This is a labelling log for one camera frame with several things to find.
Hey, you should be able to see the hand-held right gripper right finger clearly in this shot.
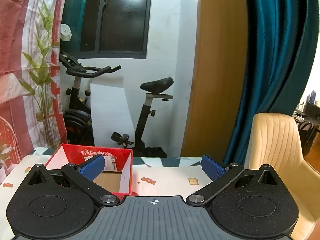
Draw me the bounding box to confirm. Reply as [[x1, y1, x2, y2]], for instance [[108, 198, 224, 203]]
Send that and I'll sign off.
[[185, 154, 285, 208]]

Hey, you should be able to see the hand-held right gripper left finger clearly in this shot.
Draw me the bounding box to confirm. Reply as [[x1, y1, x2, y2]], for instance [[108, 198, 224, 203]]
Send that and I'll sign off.
[[25, 154, 120, 208]]

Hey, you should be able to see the red strawberry printed cardboard box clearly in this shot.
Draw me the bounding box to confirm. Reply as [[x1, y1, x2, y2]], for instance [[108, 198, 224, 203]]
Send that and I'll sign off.
[[45, 144, 134, 200]]

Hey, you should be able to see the white foam board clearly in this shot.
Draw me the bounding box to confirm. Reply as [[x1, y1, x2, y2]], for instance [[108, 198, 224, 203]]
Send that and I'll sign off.
[[90, 83, 137, 147]]

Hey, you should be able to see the black exercise bike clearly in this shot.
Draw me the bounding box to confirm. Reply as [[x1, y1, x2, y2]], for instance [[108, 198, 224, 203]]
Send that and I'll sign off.
[[59, 51, 174, 158]]

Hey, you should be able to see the beige upholstered chair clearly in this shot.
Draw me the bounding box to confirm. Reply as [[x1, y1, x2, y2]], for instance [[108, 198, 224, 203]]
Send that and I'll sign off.
[[246, 112, 320, 240]]

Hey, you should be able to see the cluttered dark desk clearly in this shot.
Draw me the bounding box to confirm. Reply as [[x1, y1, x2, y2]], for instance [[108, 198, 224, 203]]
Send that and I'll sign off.
[[292, 100, 320, 130]]

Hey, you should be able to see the teal curtain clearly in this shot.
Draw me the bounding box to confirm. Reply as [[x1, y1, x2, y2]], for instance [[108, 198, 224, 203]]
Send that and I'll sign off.
[[60, 0, 102, 53], [224, 0, 320, 164]]

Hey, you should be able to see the printed red plant backdrop cloth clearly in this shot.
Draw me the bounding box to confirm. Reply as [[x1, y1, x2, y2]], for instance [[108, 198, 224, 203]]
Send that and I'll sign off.
[[0, 0, 69, 178]]

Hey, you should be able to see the dark framed window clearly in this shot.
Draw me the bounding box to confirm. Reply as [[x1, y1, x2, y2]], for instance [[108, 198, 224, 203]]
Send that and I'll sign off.
[[96, 0, 153, 60]]

